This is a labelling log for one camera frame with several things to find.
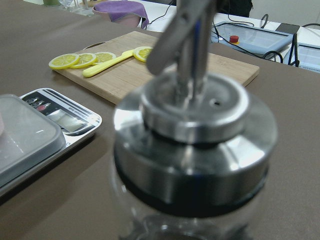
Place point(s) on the glass sauce bottle steel spout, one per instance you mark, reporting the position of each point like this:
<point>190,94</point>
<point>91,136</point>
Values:
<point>192,148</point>

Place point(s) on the pink plastic cup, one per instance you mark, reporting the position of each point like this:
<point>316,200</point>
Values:
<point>2,126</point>

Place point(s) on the silver digital kitchen scale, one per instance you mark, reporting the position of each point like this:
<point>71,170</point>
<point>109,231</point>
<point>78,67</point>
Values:
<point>39,127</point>

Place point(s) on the green cup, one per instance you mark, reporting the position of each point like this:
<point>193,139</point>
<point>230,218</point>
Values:
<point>51,3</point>

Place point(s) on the wooden cutting board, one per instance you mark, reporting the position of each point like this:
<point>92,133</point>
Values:
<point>114,83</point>

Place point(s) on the lemon slice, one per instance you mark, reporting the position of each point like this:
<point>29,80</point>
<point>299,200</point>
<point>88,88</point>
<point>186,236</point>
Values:
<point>64,61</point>
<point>85,60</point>
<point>102,57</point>
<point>141,53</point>

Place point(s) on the yellow plastic knife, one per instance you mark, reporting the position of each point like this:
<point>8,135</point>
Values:
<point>91,71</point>

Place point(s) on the pink bowl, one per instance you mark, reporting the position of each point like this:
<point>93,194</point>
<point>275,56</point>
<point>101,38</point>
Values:
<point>130,20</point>

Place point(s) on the purple cloth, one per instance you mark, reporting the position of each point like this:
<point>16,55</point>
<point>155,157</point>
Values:
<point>120,8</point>

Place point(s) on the blue teach pendant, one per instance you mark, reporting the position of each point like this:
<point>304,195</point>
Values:
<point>249,39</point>

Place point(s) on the clear wine glass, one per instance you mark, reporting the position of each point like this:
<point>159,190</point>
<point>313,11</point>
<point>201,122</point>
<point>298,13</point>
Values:
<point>67,4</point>

